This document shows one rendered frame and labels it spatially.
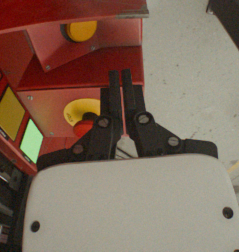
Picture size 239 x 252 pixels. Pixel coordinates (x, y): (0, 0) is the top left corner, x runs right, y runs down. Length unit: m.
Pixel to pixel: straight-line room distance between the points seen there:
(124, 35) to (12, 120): 0.17
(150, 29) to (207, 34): 0.30
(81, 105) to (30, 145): 0.09
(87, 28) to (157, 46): 0.89
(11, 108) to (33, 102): 0.03
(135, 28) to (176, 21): 0.81
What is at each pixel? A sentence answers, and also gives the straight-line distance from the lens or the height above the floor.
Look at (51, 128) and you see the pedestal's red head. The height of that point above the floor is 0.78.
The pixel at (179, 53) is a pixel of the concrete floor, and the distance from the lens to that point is 1.17.
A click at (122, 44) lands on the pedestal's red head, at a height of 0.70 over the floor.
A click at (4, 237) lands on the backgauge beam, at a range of 1.26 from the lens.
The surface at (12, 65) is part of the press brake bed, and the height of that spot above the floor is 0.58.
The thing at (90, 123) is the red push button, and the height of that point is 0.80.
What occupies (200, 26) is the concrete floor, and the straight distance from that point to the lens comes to 1.11.
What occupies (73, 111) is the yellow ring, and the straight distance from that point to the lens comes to 0.26.
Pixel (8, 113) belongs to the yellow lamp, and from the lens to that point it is 0.24.
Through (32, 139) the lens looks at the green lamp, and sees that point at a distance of 0.29.
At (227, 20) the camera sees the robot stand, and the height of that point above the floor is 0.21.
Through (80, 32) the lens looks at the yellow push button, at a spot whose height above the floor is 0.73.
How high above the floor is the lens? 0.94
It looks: 35 degrees down
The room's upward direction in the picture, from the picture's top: 177 degrees counter-clockwise
